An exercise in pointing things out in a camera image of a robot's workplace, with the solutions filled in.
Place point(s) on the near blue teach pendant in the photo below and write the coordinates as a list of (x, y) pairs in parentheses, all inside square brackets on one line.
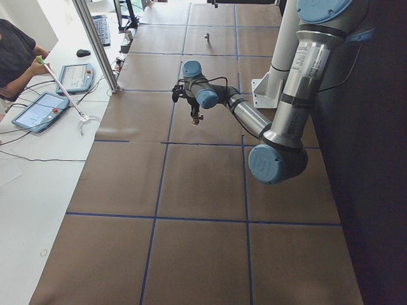
[(40, 115)]

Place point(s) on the black monitor stand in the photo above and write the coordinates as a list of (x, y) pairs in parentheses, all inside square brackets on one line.
[(125, 15)]

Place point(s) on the long reacher grabber tool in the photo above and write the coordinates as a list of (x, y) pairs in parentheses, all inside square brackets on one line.
[(84, 118)]

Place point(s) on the far blue teach pendant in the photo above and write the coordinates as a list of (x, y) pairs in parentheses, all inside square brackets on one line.
[(76, 78)]

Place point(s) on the small grey box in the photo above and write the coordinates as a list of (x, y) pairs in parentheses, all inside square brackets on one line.
[(128, 37)]

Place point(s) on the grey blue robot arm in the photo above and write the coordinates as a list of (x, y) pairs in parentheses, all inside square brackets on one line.
[(284, 97)]

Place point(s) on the person in black shirt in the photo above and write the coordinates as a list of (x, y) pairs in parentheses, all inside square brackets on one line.
[(19, 60)]

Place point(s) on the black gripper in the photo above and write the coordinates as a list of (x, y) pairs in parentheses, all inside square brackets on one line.
[(193, 108)]

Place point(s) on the blue teach pendant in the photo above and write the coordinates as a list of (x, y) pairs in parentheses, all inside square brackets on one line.
[(40, 115), (76, 78)]

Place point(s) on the aluminium frame post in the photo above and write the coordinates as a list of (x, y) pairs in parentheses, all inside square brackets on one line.
[(91, 32)]

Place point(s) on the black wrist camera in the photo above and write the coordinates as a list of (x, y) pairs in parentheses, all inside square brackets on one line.
[(178, 92)]

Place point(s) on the black computer mouse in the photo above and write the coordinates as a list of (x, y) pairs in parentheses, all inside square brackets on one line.
[(83, 53)]

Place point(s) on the brown paper table cover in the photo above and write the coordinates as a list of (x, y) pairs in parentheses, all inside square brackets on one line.
[(166, 212)]

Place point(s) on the black keyboard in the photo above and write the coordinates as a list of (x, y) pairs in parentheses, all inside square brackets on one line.
[(101, 23)]

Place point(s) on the white support column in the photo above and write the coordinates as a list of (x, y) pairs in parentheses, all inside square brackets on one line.
[(287, 41)]

